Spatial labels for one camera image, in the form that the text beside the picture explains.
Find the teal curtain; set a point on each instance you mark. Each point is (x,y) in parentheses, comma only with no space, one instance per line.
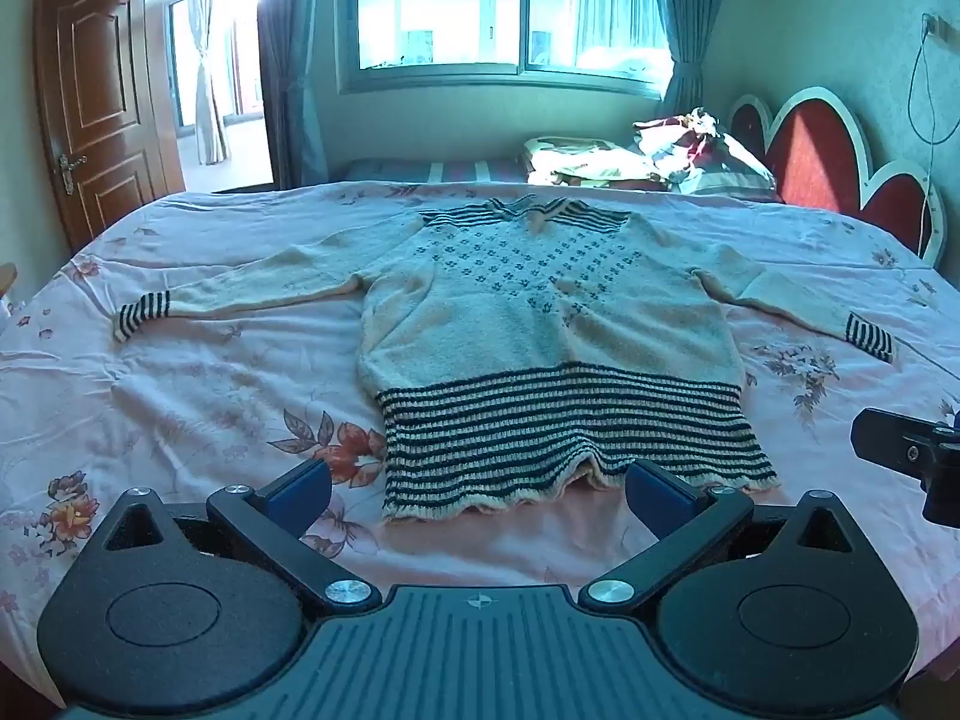
(292,60)
(686,52)

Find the pink floral bed sheet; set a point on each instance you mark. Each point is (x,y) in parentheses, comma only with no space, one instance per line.
(187,382)

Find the cream striped knit sweater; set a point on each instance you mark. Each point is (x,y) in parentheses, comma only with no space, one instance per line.
(540,315)

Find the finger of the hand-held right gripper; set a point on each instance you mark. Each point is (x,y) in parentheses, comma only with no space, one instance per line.
(892,442)

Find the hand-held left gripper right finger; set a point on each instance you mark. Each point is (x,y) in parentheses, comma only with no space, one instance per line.
(660,499)

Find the crumpled colourful quilt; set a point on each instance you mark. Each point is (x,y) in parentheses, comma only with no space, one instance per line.
(705,154)

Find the white sheer curtain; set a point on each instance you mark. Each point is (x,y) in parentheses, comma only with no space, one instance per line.
(206,67)

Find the large sliding window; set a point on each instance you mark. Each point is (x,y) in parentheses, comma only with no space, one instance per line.
(450,7)

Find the wall socket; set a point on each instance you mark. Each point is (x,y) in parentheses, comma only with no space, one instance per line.
(934,25)

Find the red and white headboard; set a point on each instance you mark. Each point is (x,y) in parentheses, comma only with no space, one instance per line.
(814,154)

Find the brown wooden door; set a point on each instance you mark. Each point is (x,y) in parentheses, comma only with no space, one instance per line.
(105,112)

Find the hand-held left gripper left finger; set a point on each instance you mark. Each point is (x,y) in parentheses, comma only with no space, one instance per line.
(298,496)

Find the balcony window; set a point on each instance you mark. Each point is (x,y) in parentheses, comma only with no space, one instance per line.
(244,52)

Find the folded cream patterned blanket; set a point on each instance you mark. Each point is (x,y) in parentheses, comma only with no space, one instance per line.
(585,161)

